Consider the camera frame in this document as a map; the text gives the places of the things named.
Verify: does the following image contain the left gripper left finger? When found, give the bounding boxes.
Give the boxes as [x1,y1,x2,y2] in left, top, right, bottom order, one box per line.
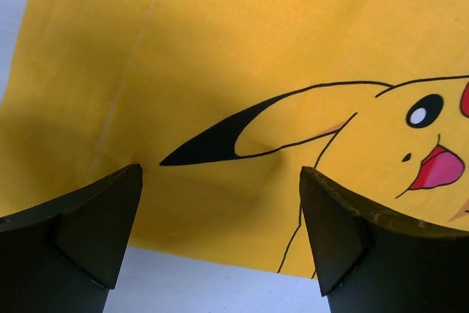
[1,164,143,312]

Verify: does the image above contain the yellow pikachu cloth napkin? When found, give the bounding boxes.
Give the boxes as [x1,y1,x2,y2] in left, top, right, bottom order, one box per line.
[1,0,468,277]

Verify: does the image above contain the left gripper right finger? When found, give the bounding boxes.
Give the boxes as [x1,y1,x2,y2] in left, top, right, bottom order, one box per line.
[299,167,468,313]

